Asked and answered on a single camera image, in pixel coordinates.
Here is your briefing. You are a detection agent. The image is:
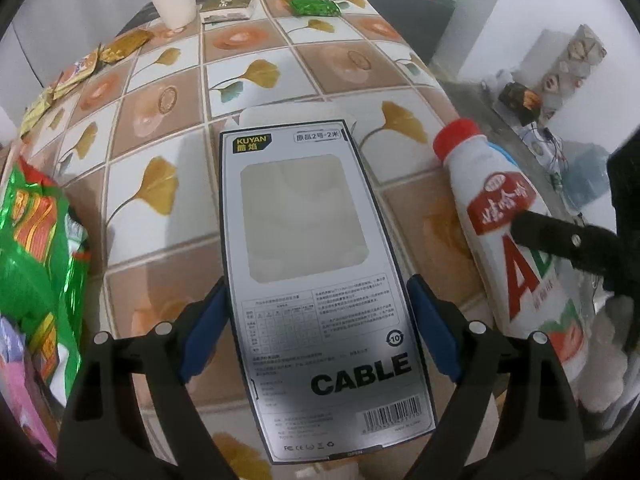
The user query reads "yellow green packet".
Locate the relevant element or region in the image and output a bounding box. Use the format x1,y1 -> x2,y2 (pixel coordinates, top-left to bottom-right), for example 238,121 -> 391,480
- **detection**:
20,85 -> 56,136

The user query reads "black cable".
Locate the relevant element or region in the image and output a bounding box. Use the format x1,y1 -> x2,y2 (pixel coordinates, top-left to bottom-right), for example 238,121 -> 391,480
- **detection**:
542,130 -> 571,191

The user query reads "pink packet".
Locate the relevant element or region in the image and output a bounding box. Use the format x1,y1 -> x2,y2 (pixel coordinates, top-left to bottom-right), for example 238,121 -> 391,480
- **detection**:
0,315 -> 58,463

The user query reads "dark olive box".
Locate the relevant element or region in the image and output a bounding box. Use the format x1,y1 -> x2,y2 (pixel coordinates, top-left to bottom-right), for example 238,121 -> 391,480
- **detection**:
200,0 -> 261,23

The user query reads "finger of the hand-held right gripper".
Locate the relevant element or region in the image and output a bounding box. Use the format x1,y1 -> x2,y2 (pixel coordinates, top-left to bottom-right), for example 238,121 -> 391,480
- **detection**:
510,210 -> 621,281

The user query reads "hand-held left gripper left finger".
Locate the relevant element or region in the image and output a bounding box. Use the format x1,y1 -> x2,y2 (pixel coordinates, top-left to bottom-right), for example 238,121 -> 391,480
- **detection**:
57,277 -> 239,480

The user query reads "dark printed bag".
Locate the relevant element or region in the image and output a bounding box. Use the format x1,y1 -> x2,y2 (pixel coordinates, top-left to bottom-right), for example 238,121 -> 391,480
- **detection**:
500,81 -> 543,126

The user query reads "red yellow packet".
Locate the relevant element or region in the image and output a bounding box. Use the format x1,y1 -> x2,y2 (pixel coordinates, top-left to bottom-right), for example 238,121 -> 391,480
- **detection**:
52,49 -> 101,101

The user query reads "blue water jug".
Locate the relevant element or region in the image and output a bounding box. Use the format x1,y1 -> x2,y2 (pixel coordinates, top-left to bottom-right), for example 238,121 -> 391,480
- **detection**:
565,140 -> 613,206

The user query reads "white paper cup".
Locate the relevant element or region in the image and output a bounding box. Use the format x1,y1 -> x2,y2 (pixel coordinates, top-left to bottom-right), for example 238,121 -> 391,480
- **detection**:
146,0 -> 198,30

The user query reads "person's right hand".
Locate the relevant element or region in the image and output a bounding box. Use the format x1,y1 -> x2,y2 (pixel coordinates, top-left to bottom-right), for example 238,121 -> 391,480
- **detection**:
575,295 -> 636,413

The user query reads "leaf patterned tablecloth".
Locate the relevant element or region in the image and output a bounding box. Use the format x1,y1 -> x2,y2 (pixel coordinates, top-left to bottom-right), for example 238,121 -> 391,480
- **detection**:
20,0 -> 506,480

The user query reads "grey cabinet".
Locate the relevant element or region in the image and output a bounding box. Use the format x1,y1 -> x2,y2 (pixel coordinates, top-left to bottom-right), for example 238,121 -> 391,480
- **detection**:
316,0 -> 476,66

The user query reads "white printed carton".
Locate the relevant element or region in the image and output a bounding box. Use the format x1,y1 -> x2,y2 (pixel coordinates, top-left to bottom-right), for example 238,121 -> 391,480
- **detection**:
492,105 -> 556,157

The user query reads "white milk bottle red cap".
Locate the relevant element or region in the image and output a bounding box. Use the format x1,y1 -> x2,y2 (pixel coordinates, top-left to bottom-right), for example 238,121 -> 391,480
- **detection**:
432,119 -> 588,396

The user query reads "white cable box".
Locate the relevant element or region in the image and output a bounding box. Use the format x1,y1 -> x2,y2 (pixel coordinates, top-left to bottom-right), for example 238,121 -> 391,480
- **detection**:
218,102 -> 438,466

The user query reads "gold packet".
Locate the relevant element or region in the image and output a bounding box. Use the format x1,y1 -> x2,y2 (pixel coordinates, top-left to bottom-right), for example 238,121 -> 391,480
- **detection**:
100,29 -> 155,63

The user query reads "small green packet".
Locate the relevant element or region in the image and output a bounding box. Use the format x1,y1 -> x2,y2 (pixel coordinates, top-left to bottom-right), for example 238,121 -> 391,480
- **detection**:
286,0 -> 342,19

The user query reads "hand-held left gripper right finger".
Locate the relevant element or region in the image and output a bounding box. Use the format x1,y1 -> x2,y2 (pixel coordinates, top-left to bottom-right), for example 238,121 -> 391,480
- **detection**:
405,274 -> 587,480

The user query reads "green snack bag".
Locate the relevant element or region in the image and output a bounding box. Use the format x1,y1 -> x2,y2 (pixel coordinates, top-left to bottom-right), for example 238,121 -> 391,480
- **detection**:
0,157 -> 91,406

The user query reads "white plastic bag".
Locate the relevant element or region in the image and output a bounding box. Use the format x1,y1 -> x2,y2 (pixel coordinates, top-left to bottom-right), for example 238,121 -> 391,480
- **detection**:
482,70 -> 516,94

